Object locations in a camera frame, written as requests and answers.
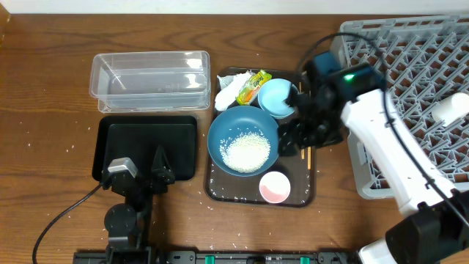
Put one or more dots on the crumpled white tissue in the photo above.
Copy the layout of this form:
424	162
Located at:
230	88

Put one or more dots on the pile of white rice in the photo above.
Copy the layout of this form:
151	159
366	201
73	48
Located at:
245	153

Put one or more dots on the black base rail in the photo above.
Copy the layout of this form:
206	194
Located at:
189	257

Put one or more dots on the green yellow snack wrapper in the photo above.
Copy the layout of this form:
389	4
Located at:
252	87

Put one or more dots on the white paper cup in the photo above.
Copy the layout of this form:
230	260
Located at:
451	108

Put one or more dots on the wooden chopstick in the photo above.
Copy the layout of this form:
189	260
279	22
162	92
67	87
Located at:
302	151
308	158

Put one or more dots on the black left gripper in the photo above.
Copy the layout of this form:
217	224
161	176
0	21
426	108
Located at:
141	180

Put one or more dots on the black plastic bin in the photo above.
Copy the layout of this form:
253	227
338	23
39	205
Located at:
137	137

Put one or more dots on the dark brown serving tray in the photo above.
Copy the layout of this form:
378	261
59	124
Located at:
224	187

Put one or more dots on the grey dishwasher rack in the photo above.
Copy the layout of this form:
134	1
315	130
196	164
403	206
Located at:
427	61

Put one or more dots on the pink small cup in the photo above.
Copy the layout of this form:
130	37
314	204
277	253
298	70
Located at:
274	187

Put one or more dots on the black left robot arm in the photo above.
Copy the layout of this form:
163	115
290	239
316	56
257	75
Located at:
128	223

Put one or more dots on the light blue small bowl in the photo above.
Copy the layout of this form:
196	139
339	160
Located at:
272	96

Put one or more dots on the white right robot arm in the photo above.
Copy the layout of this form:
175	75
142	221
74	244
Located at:
435	213

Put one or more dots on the clear plastic bin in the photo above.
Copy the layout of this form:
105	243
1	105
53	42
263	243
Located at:
151	81

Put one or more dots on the large dark blue bowl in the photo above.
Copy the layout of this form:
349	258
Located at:
242	119

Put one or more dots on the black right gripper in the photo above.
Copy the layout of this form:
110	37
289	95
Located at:
308	129

